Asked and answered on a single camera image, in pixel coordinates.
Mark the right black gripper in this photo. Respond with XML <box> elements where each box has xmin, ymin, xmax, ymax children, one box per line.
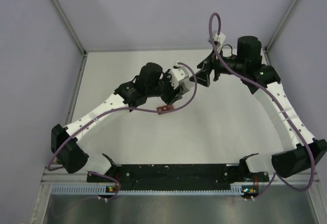
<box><xmin>190</xmin><ymin>46</ymin><xmax>246</xmax><ymax>87</ymax></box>

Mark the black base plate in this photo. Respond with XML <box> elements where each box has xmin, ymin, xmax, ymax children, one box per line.
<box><xmin>86</xmin><ymin>164</ymin><xmax>270</xmax><ymax>191</ymax></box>

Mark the aluminium frame post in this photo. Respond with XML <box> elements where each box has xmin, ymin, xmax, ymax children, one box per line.
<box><xmin>264</xmin><ymin>0</ymin><xmax>302</xmax><ymax>52</ymax></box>
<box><xmin>38</xmin><ymin>0</ymin><xmax>87</xmax><ymax>56</ymax></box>

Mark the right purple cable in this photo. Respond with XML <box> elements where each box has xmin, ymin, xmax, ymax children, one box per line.
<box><xmin>208</xmin><ymin>13</ymin><xmax>317</xmax><ymax>199</ymax></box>

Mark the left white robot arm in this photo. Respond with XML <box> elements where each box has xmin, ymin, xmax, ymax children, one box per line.
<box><xmin>47</xmin><ymin>62</ymin><xmax>190</xmax><ymax>182</ymax></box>

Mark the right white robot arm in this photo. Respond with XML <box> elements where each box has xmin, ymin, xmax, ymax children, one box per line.
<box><xmin>190</xmin><ymin>36</ymin><xmax>326</xmax><ymax>181</ymax></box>

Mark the right aluminium frame post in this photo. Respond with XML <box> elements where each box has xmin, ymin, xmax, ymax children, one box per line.
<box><xmin>264</xmin><ymin>0</ymin><xmax>302</xmax><ymax>52</ymax></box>

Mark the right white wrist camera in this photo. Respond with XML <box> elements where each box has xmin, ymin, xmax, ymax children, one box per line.
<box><xmin>212</xmin><ymin>31</ymin><xmax>226</xmax><ymax>52</ymax></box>

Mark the grey slotted cable duct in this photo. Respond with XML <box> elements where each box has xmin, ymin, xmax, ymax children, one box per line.
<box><xmin>51</xmin><ymin>185</ymin><xmax>259</xmax><ymax>197</ymax></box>

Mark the red weekly pill organizer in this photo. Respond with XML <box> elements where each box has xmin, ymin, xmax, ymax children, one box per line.
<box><xmin>156</xmin><ymin>105</ymin><xmax>174</xmax><ymax>115</ymax></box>

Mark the left aluminium frame post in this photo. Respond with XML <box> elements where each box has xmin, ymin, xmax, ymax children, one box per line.
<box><xmin>38</xmin><ymin>0</ymin><xmax>87</xmax><ymax>56</ymax></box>

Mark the purple cable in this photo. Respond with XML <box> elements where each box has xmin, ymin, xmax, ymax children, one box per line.
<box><xmin>46</xmin><ymin>61</ymin><xmax>199</xmax><ymax>201</ymax></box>
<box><xmin>208</xmin><ymin>13</ymin><xmax>317</xmax><ymax>199</ymax></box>

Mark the white pill bottle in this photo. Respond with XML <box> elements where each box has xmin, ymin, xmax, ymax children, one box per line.
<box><xmin>181</xmin><ymin>77</ymin><xmax>195</xmax><ymax>94</ymax></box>

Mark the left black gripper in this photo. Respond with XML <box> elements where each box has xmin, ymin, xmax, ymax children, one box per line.
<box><xmin>146</xmin><ymin>70</ymin><xmax>183</xmax><ymax>105</ymax></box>

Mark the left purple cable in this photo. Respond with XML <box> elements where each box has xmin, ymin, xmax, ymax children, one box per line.
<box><xmin>46</xmin><ymin>61</ymin><xmax>199</xmax><ymax>201</ymax></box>

